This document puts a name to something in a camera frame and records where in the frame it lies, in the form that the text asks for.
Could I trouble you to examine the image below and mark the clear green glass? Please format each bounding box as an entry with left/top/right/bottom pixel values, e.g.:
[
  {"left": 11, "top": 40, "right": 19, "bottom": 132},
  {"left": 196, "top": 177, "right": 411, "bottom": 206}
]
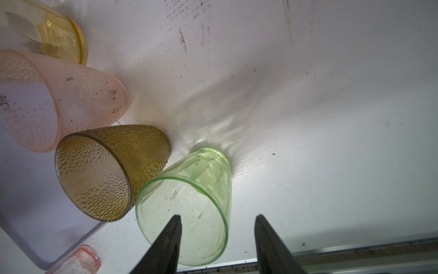
[{"left": 135, "top": 148, "right": 232, "bottom": 267}]

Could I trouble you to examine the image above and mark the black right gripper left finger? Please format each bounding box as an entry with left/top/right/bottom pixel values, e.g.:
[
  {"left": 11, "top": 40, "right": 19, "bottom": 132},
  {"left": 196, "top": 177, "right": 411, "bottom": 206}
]
[{"left": 131, "top": 215, "right": 182, "bottom": 274}]

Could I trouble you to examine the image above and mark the aluminium mounting rail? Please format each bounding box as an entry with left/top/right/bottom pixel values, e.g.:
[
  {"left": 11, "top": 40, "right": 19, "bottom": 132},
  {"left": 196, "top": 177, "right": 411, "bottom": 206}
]
[{"left": 177, "top": 232, "right": 438, "bottom": 274}]

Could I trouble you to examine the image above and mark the yellow clear glass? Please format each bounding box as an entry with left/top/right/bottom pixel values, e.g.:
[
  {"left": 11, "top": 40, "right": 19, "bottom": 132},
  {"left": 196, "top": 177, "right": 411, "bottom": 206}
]
[{"left": 1, "top": 0, "right": 88, "bottom": 65}]

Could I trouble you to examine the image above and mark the lilac plastic tray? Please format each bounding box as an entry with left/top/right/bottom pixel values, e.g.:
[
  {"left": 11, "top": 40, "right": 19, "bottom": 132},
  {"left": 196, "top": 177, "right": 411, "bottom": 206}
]
[{"left": 0, "top": 78, "right": 107, "bottom": 271}]

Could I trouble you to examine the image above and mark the pink frosted glass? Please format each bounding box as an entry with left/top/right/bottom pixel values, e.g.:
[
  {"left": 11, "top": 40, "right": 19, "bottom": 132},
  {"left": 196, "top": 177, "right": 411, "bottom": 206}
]
[{"left": 1, "top": 49, "right": 129, "bottom": 153}]

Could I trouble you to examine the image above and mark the brown textured short glass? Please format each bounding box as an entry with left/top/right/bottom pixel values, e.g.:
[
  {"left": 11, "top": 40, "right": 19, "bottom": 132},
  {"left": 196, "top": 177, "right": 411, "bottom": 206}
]
[{"left": 55, "top": 124, "right": 171, "bottom": 222}]

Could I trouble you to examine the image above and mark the pink clear glass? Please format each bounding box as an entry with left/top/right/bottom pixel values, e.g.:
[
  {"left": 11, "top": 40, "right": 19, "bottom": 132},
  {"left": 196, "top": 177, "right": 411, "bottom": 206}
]
[{"left": 45, "top": 245, "right": 102, "bottom": 274}]

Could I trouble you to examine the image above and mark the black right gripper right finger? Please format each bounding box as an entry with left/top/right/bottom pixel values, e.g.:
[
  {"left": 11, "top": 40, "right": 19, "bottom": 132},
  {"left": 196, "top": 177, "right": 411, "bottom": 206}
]
[{"left": 254, "top": 215, "right": 306, "bottom": 274}]

